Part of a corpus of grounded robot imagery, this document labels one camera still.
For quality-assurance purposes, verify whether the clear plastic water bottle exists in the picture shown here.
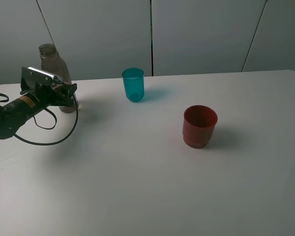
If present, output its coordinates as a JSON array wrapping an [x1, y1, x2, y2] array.
[[38, 43, 80, 114]]

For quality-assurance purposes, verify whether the teal transparent plastic cup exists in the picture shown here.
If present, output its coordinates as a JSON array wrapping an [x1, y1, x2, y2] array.
[[122, 68, 145, 102]]

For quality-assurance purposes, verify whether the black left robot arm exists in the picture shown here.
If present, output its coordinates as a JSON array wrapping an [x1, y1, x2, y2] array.
[[0, 83, 79, 146]]

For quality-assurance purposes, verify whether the red plastic cup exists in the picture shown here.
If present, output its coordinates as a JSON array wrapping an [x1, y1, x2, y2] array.
[[182, 105, 218, 149]]

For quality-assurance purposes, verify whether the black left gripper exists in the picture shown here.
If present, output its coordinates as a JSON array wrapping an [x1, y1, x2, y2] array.
[[20, 83, 77, 107]]

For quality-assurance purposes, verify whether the black camera cable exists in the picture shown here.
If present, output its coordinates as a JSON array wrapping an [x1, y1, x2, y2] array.
[[13, 75, 79, 146]]

